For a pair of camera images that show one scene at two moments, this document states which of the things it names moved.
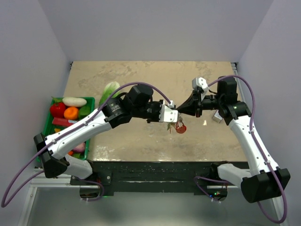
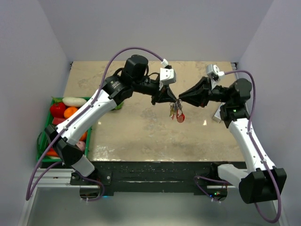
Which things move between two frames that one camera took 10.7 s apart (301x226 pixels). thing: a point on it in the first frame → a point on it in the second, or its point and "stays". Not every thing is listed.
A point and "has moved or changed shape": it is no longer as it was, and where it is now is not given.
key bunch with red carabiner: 180,126 has moved or changed shape
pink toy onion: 80,148 stays
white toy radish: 74,101 stays
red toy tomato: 57,109 stays
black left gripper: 159,106 → 165,95
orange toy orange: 71,113 stays
